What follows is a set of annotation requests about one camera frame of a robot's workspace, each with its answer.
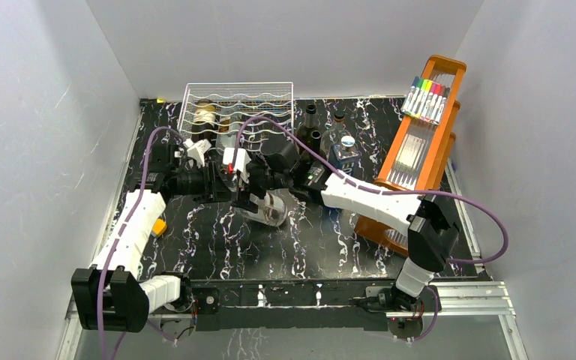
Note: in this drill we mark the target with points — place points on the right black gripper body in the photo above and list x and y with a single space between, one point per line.
256 185

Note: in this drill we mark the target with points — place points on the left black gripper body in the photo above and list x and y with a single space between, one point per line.
208 183

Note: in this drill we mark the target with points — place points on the clear round glass bottle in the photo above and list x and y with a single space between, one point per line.
271 211

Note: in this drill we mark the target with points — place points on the dark wine bottle gold cap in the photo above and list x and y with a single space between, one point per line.
311 140

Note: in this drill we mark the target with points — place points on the brown rack bottle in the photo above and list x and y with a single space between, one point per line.
309 120

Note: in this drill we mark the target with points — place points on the clear ribbed glass bottle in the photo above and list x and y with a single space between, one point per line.
334 134

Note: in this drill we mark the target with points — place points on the blue square glass bottle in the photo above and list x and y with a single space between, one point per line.
344 155

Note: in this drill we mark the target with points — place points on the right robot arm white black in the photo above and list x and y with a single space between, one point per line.
418 215

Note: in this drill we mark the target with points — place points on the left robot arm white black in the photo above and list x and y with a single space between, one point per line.
108 294

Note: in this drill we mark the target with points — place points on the yellow grey small block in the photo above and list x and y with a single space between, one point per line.
159 228

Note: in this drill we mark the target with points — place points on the pack of coloured markers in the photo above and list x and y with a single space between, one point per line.
426 100

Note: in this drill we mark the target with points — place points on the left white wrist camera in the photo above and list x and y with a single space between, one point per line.
196 150

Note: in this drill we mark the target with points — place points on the white wire wine rack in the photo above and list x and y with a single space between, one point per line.
235 103

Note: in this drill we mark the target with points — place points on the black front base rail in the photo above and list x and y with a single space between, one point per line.
288 300

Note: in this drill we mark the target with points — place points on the aluminium frame rail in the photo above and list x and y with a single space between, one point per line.
464 298

